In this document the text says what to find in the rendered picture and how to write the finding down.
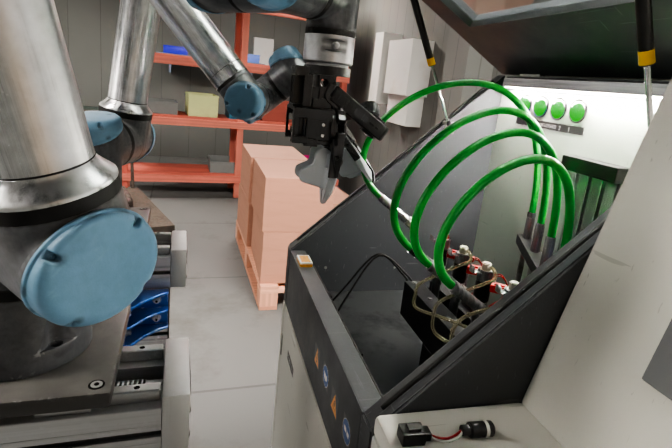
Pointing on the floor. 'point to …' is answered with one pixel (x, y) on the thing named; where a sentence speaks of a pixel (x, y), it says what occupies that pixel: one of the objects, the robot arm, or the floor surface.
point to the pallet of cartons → (274, 215)
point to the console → (616, 317)
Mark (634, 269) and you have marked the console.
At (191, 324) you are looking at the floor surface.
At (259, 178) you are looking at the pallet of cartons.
